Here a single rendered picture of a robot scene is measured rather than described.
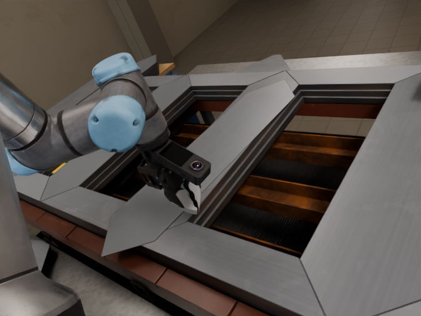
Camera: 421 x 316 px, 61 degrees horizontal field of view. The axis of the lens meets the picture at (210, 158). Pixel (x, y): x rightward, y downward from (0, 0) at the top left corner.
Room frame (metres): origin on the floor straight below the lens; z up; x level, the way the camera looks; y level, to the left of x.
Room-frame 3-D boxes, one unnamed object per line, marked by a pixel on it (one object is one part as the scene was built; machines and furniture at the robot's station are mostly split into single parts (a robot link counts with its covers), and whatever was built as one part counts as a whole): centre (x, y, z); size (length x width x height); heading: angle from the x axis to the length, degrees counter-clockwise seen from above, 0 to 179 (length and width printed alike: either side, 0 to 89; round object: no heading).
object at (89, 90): (1.78, 0.41, 0.82); 0.80 x 0.40 x 0.06; 130
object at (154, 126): (0.62, 0.09, 1.10); 0.08 x 0.08 x 0.05
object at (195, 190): (0.63, 0.08, 0.91); 0.06 x 0.03 x 0.09; 40
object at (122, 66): (0.62, 0.09, 1.17); 0.09 x 0.08 x 0.11; 173
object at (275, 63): (1.39, -0.32, 0.77); 0.45 x 0.20 x 0.04; 40
